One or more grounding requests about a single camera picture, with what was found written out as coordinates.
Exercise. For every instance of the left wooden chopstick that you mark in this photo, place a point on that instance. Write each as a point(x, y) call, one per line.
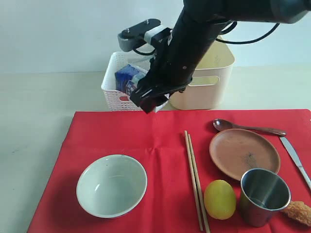
point(193, 181)

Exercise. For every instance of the silver table knife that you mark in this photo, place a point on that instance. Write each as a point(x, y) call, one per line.
point(294, 156)

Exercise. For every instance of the brown round plate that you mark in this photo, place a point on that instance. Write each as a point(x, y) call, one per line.
point(236, 151)

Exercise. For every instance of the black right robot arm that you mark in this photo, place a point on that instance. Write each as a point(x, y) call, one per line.
point(219, 13)

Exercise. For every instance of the wooden chopstick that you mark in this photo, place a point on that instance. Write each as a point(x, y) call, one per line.
point(193, 181)
point(204, 215)

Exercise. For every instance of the right wooden chopstick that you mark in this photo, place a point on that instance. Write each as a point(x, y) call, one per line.
point(204, 215)

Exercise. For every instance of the blue white milk carton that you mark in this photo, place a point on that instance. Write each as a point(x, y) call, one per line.
point(127, 78)

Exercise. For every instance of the red sausage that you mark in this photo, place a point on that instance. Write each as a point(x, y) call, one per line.
point(124, 98)

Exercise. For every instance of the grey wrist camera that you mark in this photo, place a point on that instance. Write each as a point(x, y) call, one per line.
point(150, 31)

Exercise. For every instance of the dark wooden spoon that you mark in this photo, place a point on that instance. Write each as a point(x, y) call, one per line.
point(221, 125)

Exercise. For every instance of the stainless steel cup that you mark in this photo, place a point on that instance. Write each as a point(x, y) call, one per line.
point(263, 193)

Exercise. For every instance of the fried chicken piece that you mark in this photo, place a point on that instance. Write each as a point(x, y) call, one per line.
point(298, 211)

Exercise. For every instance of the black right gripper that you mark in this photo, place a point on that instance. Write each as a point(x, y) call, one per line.
point(173, 67)

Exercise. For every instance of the yellow lemon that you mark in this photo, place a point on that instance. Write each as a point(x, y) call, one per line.
point(220, 200)

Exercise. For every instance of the pale green bowl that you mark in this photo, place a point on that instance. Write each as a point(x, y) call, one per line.
point(112, 186)

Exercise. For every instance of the white perforated basket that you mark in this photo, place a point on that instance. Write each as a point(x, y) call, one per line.
point(117, 61)

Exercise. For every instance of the red tablecloth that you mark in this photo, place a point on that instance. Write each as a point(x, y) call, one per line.
point(157, 142)

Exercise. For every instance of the cream plastic bin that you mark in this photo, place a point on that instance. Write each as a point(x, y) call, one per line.
point(209, 80)

